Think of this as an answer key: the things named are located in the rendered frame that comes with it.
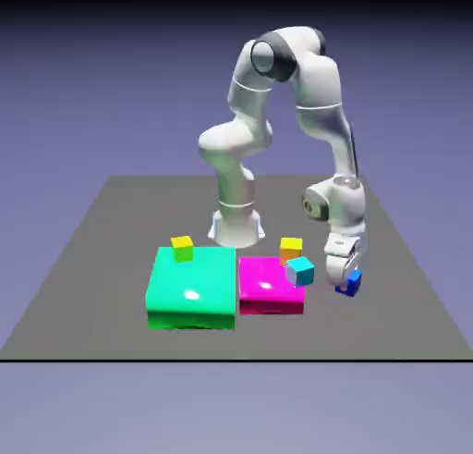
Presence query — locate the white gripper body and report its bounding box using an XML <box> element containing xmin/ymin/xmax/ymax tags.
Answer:
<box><xmin>324</xmin><ymin>252</ymin><xmax>360</xmax><ymax>288</ymax></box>

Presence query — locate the small blue cube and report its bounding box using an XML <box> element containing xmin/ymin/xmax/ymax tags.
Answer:
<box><xmin>334</xmin><ymin>269</ymin><xmax>363</xmax><ymax>298</ymax></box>

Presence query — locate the large green box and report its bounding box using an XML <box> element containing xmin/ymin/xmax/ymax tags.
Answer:
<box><xmin>144</xmin><ymin>246</ymin><xmax>237</xmax><ymax>332</ymax></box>

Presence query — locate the small cyan cube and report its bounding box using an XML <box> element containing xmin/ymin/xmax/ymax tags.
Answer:
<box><xmin>285</xmin><ymin>256</ymin><xmax>316</xmax><ymax>288</ymax></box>

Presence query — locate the small yellow-orange cube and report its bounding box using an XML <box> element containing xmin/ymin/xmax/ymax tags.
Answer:
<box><xmin>279</xmin><ymin>237</ymin><xmax>304</xmax><ymax>267</ymax></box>

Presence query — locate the large magenta box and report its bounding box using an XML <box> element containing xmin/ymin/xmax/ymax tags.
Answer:
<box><xmin>237</xmin><ymin>255</ymin><xmax>307</xmax><ymax>316</ymax></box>

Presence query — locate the small yellow-green cube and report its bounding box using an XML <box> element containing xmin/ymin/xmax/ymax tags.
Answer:
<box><xmin>170</xmin><ymin>235</ymin><xmax>195</xmax><ymax>264</ymax></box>

